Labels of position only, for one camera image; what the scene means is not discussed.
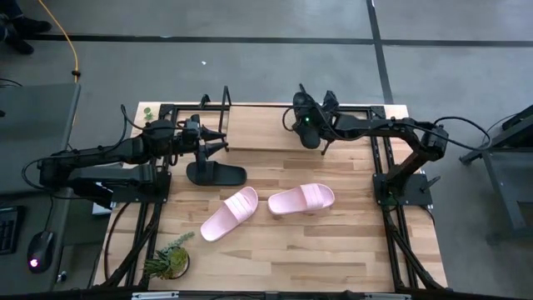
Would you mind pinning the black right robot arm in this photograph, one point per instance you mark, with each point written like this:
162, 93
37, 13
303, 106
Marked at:
375, 127

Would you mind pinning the small white box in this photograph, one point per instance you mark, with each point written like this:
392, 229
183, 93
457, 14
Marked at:
100, 209

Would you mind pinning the person's leg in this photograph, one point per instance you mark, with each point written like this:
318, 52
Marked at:
10, 7

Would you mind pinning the small black knob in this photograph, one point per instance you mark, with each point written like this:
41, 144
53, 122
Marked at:
62, 276

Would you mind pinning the grey desk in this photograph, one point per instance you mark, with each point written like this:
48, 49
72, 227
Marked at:
37, 125

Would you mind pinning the silver metal bracket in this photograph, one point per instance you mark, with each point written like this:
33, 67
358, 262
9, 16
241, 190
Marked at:
387, 296
154, 296

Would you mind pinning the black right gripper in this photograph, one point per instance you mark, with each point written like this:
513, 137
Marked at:
325, 123

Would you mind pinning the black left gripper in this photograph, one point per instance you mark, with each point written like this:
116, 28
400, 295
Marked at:
189, 137

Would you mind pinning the black rubber slide sandal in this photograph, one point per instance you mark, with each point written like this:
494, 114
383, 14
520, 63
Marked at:
233, 175
310, 141

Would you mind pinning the potted green succulent plant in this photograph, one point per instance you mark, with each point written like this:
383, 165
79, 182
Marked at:
172, 260

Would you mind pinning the black keyboard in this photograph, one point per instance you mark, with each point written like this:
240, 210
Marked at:
8, 233

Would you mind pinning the wooden shelf with black frame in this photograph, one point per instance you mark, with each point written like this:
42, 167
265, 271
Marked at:
258, 127

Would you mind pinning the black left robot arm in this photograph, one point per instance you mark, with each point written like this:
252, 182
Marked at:
104, 154

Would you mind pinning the pink rubber slide sandal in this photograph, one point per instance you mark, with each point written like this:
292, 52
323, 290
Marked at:
287, 204
216, 229

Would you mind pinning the small green plant sprig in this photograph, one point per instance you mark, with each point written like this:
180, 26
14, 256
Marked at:
147, 112

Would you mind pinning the person's black shoe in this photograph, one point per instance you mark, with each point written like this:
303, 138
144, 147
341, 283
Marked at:
21, 43
33, 25

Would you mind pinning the black device on stand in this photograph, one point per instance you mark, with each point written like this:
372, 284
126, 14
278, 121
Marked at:
520, 118

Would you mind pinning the black computer mouse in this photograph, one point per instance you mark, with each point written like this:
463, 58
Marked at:
41, 250

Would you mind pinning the grey metal stand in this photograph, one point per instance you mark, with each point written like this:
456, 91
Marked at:
510, 183

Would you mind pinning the black aluminium rig frame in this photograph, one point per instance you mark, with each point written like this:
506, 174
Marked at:
258, 107

